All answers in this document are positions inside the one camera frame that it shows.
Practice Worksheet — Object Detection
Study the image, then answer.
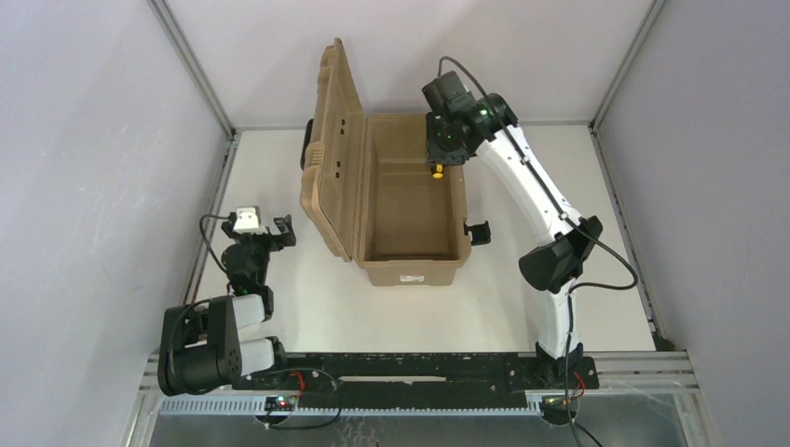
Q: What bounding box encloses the aluminium frame rail right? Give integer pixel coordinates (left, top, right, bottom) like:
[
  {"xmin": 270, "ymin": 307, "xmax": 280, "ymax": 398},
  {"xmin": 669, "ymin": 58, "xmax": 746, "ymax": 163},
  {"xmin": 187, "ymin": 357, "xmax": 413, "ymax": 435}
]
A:
[{"xmin": 589, "ymin": 0, "xmax": 667, "ymax": 134}]

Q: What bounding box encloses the tan plastic toolbox bin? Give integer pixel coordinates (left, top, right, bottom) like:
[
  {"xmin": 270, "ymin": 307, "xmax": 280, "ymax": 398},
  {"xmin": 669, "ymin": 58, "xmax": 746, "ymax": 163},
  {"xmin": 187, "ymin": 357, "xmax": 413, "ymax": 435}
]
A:
[{"xmin": 300, "ymin": 38, "xmax": 471, "ymax": 287}]

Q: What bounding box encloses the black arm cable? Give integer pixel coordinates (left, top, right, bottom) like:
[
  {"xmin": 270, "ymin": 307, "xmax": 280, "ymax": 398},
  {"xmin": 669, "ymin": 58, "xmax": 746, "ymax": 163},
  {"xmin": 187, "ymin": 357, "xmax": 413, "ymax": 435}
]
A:
[
  {"xmin": 438, "ymin": 55, "xmax": 640, "ymax": 447},
  {"xmin": 198, "ymin": 213, "xmax": 238, "ymax": 291}
]

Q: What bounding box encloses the black toolbox carry handle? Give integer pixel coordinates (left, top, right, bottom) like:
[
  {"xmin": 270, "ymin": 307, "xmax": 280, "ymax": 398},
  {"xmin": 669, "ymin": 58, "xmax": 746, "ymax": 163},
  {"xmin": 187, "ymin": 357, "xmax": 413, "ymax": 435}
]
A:
[{"xmin": 300, "ymin": 118, "xmax": 314, "ymax": 170}]

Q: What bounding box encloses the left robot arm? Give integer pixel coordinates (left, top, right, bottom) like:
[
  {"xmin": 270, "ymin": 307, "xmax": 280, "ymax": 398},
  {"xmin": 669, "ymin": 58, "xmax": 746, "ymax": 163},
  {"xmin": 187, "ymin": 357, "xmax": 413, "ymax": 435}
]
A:
[{"xmin": 157, "ymin": 210, "xmax": 296, "ymax": 396}]

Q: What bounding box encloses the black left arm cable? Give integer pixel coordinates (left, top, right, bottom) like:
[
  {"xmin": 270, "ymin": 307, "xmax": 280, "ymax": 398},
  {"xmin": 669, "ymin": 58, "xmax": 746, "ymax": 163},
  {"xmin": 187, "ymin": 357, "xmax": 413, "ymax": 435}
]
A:
[{"xmin": 198, "ymin": 213, "xmax": 238, "ymax": 291}]

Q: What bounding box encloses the black toolbox latch front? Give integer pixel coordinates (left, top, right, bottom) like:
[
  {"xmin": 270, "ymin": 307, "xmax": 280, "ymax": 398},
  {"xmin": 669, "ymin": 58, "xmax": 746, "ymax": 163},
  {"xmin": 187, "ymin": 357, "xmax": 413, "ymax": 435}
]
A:
[{"xmin": 464, "ymin": 221, "xmax": 492, "ymax": 247}]

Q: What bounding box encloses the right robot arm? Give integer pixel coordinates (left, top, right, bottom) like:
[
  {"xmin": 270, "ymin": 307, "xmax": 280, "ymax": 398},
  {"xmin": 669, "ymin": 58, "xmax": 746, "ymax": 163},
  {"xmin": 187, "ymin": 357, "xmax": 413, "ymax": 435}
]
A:
[{"xmin": 423, "ymin": 88, "xmax": 603, "ymax": 372}]

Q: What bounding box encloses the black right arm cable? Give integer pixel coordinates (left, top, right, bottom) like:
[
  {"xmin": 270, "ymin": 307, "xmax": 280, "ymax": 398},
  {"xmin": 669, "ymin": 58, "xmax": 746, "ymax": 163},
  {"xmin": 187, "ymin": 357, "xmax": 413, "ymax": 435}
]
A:
[{"xmin": 438, "ymin": 55, "xmax": 640, "ymax": 447}]

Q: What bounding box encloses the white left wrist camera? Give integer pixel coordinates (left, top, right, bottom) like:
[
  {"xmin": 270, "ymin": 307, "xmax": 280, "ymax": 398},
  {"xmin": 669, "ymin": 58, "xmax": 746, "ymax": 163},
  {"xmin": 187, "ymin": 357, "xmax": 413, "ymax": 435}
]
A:
[{"xmin": 233, "ymin": 206, "xmax": 266, "ymax": 234}]

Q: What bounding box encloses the aluminium frame rail left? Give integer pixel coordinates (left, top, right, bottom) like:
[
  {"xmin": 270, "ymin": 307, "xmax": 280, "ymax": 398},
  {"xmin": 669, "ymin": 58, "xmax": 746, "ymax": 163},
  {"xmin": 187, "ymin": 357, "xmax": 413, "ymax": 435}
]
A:
[{"xmin": 147, "ymin": 0, "xmax": 242, "ymax": 304}]

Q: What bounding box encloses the small circuit board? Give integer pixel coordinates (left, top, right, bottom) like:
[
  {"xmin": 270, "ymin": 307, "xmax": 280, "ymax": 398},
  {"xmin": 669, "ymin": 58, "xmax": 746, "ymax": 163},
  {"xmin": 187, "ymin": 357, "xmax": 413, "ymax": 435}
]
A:
[{"xmin": 265, "ymin": 396, "xmax": 298, "ymax": 413}]

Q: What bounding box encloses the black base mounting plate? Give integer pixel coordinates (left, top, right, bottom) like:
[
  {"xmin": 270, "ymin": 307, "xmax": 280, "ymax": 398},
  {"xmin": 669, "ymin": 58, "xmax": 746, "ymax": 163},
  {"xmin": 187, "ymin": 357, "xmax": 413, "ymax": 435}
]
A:
[{"xmin": 233, "ymin": 352, "xmax": 600, "ymax": 413}]

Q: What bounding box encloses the aluminium frame rail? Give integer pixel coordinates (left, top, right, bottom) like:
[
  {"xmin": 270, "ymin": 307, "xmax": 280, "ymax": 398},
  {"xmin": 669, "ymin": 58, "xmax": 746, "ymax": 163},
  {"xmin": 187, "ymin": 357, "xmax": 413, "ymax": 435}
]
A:
[
  {"xmin": 147, "ymin": 0, "xmax": 242, "ymax": 304},
  {"xmin": 589, "ymin": 0, "xmax": 667, "ymax": 134}
]

